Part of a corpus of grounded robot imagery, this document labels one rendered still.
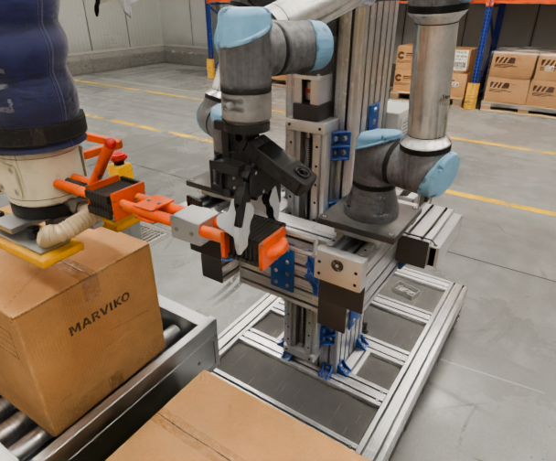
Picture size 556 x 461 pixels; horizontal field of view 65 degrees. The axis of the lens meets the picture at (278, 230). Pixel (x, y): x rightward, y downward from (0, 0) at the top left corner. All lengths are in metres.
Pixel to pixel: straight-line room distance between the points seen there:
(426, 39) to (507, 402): 1.70
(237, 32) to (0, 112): 0.56
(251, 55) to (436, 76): 0.49
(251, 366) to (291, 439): 0.70
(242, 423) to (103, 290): 0.52
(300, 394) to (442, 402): 0.68
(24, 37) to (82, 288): 0.58
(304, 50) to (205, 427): 0.99
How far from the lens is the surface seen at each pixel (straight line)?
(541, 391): 2.43
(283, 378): 1.88
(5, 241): 1.14
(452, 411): 2.18
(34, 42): 1.02
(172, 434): 1.32
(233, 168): 0.68
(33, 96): 1.03
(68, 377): 1.31
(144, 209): 0.88
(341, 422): 1.76
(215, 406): 1.36
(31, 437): 1.43
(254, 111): 0.65
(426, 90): 1.02
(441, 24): 1.00
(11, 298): 1.21
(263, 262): 0.71
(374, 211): 1.19
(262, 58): 0.65
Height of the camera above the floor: 1.57
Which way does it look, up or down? 28 degrees down
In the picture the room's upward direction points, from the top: straight up
